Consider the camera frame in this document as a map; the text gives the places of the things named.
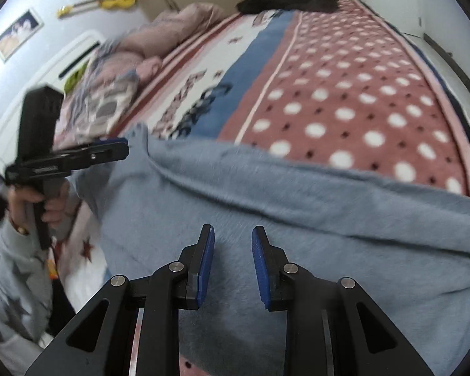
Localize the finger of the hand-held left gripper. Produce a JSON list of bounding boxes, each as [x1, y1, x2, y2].
[[87, 138, 130, 166]]

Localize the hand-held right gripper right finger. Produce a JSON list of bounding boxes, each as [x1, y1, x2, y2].
[[251, 226, 434, 376]]

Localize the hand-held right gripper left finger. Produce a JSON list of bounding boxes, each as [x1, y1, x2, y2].
[[24, 224, 216, 376]]

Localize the light blue pants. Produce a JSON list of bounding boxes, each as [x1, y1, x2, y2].
[[72, 122, 470, 376]]

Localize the person's left forearm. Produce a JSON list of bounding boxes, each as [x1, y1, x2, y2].
[[0, 211, 69, 343]]

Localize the person's left hand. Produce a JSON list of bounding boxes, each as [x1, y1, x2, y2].
[[7, 178, 72, 228]]

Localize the patterned pillow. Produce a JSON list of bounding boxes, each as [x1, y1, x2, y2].
[[53, 41, 163, 151]]

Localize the white headboard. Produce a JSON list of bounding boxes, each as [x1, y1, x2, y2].
[[0, 29, 106, 159]]

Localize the green toy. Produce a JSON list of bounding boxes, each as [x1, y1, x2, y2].
[[64, 63, 89, 92]]

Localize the pink quilt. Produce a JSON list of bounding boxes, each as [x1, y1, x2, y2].
[[98, 3, 230, 83]]

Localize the polka dot printed blanket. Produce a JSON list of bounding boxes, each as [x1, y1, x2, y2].
[[57, 0, 470, 376]]

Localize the wall poster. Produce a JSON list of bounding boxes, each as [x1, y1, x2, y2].
[[0, 7, 44, 63]]

